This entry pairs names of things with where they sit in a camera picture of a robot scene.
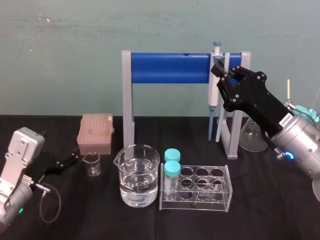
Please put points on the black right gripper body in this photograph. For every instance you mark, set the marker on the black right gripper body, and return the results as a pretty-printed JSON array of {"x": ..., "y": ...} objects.
[{"x": 257, "y": 102}]

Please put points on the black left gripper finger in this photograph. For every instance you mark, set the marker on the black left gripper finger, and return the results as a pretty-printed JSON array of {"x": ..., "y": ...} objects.
[
  {"x": 67, "y": 163},
  {"x": 72, "y": 152}
]

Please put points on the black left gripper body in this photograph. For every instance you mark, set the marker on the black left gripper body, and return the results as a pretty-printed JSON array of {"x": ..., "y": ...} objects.
[{"x": 47, "y": 165}]

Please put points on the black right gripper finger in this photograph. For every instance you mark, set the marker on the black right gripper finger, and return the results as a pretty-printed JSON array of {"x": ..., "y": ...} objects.
[
  {"x": 228, "y": 90},
  {"x": 240, "y": 73}
]

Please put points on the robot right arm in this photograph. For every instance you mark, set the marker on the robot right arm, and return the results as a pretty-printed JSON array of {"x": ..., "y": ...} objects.
[{"x": 297, "y": 142}]

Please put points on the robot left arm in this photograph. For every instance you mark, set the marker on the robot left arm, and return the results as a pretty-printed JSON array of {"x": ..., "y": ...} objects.
[{"x": 17, "y": 160}]

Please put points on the thin glass stirring rod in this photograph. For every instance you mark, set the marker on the thin glass stirring rod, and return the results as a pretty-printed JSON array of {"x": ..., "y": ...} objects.
[{"x": 316, "y": 100}]

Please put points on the white and blue pipette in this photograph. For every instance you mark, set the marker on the white and blue pipette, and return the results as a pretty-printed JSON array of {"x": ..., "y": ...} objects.
[{"x": 214, "y": 96}]

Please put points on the small glass beaker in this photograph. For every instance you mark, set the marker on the small glass beaker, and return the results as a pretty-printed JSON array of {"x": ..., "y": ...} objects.
[{"x": 92, "y": 166}]

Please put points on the pink pipette tip box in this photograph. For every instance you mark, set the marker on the pink pipette tip box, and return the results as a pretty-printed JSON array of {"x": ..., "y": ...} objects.
[{"x": 95, "y": 131}]

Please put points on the thin cream stick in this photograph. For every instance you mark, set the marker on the thin cream stick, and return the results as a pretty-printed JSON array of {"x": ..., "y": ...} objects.
[{"x": 288, "y": 88}]

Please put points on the clear glass conical flask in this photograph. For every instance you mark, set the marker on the clear glass conical flask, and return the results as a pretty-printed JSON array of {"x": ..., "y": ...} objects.
[{"x": 252, "y": 140}]

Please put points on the teal plastic object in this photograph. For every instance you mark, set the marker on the teal plastic object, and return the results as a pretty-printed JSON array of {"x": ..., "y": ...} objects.
[{"x": 306, "y": 112}]

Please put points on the blue and grey pipette stand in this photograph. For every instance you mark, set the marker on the blue and grey pipette stand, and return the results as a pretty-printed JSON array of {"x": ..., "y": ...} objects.
[{"x": 170, "y": 68}]

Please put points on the black table cloth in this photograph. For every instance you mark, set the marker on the black table cloth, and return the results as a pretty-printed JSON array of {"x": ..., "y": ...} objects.
[{"x": 95, "y": 220}]

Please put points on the large glass beaker with water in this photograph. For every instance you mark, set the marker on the large glass beaker with water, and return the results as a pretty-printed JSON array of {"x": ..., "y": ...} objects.
[{"x": 138, "y": 185}]

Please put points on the clear tube with teal cap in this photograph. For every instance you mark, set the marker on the clear tube with teal cap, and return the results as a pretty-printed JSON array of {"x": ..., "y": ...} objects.
[
  {"x": 172, "y": 172},
  {"x": 172, "y": 154}
]

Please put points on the clear acrylic tube rack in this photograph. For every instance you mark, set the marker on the clear acrylic tube rack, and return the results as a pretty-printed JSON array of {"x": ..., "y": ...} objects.
[{"x": 220, "y": 200}]

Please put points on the clear glass vessel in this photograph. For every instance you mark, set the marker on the clear glass vessel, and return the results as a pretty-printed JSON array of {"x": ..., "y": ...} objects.
[{"x": 317, "y": 188}]

